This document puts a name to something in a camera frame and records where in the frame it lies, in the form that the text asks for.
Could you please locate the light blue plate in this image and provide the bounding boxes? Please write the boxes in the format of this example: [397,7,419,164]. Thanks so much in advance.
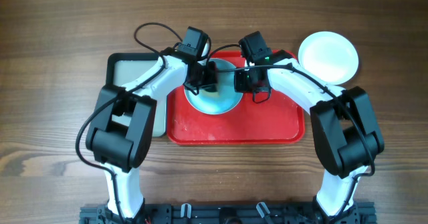
[184,72,243,115]

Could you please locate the white plate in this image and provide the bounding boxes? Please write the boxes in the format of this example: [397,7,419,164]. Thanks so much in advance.
[298,31,359,84]

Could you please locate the green and yellow sponge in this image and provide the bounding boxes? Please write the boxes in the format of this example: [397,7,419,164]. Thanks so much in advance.
[204,88,220,96]

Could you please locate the pale green plate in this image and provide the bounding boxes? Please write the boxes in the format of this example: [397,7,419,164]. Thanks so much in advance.
[330,61,359,85]

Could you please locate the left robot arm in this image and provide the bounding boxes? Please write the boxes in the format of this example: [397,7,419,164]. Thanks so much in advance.
[75,27,217,223]

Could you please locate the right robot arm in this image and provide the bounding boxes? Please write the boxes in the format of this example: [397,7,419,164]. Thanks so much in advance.
[235,31,385,223]

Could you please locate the red plastic tray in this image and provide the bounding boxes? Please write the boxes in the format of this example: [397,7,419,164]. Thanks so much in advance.
[167,51,305,145]

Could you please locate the black tray with grey liner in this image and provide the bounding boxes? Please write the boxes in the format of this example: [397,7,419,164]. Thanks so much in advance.
[106,53,167,138]

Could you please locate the right black cable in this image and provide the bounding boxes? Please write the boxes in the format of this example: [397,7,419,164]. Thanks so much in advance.
[204,43,377,218]

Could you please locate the black cable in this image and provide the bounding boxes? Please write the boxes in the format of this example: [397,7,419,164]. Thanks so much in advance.
[204,43,377,218]
[74,22,211,224]

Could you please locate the left black cable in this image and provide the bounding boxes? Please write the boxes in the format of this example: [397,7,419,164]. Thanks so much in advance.
[74,22,211,224]

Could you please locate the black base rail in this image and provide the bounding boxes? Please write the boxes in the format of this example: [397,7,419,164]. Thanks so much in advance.
[78,202,377,224]

